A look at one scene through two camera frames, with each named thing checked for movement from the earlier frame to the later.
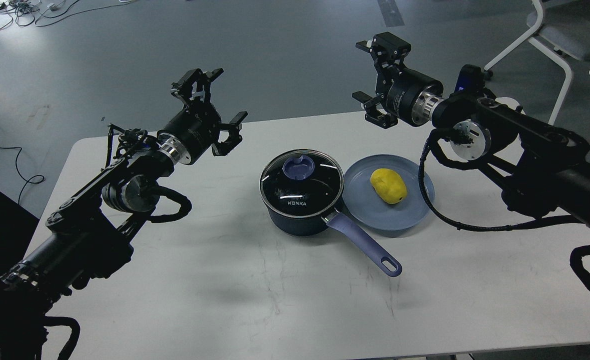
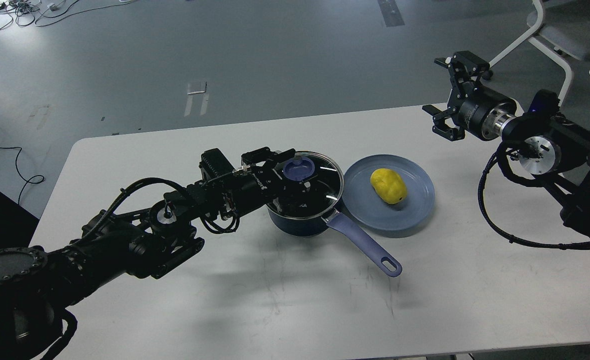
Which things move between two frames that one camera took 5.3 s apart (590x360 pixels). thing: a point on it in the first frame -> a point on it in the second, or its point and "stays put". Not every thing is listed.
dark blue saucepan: x=315 y=225 stays put
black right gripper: x=409 y=95 -> x=483 y=111
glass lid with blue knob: x=302 y=183 stays put
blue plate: x=364 y=206 stays put
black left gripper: x=195 y=128 -> x=251 y=187
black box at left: x=3 y=230 stays put
